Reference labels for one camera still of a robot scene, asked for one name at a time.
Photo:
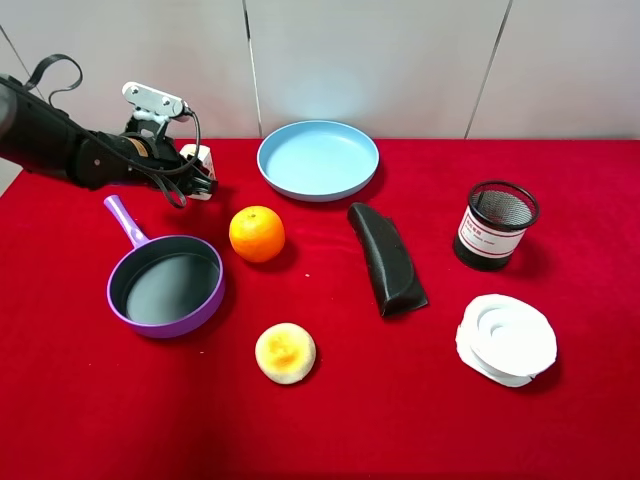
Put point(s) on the black mesh pen holder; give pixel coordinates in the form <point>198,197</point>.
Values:
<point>496,217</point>

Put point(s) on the white round tape dispenser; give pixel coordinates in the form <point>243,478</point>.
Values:
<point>506,340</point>

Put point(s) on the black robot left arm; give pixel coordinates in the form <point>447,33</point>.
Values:
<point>44,140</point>

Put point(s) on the round toasted bun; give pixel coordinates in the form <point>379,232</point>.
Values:
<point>285,353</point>

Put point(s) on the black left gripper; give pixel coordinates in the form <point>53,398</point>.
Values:
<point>199,181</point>

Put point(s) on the orange fruit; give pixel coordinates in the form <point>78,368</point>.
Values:
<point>257,234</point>

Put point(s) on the red felt table cloth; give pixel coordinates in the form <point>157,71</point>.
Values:
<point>83,397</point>

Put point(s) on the purple frying pan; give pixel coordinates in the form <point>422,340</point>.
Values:
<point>167,286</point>

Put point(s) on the small white milk carton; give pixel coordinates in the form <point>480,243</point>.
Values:
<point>204,154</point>

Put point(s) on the light blue plate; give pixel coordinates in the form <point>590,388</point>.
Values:
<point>317,161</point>

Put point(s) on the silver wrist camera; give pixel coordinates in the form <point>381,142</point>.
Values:
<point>154,105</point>

